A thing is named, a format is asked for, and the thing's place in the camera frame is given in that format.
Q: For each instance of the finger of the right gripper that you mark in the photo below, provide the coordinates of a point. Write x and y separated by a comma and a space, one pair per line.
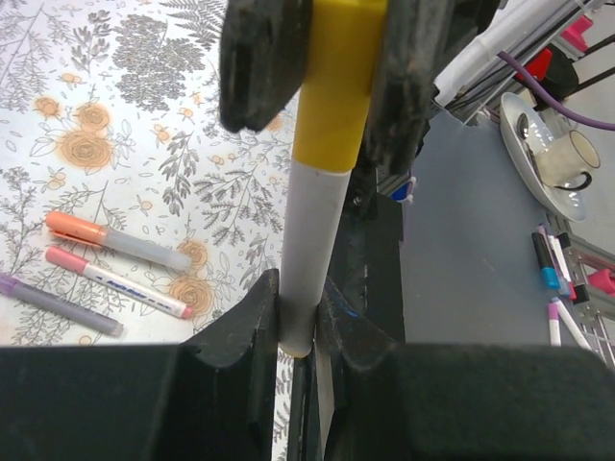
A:
262, 61

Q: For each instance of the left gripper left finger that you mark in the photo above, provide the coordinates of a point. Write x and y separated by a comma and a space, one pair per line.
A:
209, 398

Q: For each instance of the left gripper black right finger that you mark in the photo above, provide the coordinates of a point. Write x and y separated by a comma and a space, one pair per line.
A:
474, 402

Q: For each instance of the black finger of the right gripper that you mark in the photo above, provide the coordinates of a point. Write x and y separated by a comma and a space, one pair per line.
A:
420, 38

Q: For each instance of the white pen yellow tip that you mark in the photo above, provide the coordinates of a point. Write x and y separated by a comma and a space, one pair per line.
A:
315, 199

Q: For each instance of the grey orange highlighter pen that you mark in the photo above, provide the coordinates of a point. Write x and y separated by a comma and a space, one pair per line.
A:
130, 245

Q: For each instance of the pink pen cap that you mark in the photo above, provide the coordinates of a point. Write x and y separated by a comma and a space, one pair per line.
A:
66, 259

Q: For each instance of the purple pen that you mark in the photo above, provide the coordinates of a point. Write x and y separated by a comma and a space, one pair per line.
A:
52, 303

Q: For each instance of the orange pen cap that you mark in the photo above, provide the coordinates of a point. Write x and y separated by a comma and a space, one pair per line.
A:
75, 229

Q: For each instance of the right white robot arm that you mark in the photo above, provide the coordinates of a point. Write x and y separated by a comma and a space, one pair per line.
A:
504, 29

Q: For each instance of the white marker pen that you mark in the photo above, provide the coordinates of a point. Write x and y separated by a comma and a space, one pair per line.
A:
571, 325

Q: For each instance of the metal spoon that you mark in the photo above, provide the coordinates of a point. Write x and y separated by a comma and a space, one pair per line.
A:
522, 131

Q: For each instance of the white saucer plate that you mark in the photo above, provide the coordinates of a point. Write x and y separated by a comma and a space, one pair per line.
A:
567, 204

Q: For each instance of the floral tablecloth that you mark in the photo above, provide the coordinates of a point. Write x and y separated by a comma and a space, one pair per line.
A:
109, 112

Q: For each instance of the white purple marker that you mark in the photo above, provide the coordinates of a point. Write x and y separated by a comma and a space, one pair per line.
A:
554, 329

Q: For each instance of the black blue marker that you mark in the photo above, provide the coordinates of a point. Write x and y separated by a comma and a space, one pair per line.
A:
545, 262

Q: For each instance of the glass cup black handle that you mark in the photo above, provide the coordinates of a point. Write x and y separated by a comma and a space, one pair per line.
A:
568, 162

